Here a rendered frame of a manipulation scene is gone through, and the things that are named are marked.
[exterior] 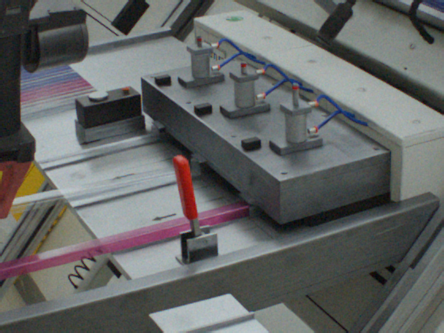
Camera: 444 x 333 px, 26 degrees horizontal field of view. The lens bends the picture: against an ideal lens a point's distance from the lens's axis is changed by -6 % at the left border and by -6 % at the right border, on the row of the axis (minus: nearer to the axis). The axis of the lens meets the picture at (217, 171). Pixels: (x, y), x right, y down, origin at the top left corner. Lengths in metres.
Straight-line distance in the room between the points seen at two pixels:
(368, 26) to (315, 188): 0.30
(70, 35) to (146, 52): 0.53
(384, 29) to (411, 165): 0.23
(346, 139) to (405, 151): 0.07
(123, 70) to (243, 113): 0.38
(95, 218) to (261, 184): 0.17
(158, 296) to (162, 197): 0.20
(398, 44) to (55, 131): 0.44
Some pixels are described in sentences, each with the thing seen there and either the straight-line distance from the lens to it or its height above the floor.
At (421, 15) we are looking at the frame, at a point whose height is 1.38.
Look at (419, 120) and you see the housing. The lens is 1.06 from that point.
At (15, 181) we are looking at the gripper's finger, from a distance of 1.03.
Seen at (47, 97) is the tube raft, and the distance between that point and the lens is 1.36.
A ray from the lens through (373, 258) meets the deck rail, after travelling 1.02.
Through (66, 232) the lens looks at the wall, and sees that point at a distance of 4.43.
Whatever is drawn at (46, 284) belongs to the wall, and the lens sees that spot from 4.39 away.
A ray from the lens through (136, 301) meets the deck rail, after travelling 0.90.
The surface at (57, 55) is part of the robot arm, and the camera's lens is 1.00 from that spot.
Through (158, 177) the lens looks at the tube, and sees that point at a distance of 1.10.
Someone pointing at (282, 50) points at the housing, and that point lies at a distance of 1.26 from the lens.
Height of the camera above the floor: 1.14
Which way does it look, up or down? 2 degrees down
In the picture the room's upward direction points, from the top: 36 degrees clockwise
